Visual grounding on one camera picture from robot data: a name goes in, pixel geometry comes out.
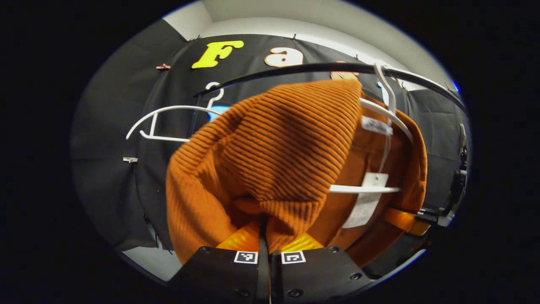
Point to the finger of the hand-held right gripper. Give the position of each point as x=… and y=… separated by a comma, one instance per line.
x=398, y=218

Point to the white hanger with crossbar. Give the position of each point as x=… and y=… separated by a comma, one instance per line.
x=358, y=189

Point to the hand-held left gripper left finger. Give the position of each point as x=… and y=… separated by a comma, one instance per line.
x=228, y=274

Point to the silver cloth clip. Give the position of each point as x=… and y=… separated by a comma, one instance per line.
x=130, y=159

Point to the black backdrop cloth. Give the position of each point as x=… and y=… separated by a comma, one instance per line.
x=109, y=126

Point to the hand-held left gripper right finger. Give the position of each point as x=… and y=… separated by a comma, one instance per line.
x=312, y=274

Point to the white plastic hanger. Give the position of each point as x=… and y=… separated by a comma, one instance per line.
x=164, y=137

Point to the black clothes rack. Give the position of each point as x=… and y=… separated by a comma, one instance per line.
x=303, y=68

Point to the pink cloth clip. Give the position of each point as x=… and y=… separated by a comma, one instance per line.
x=163, y=66

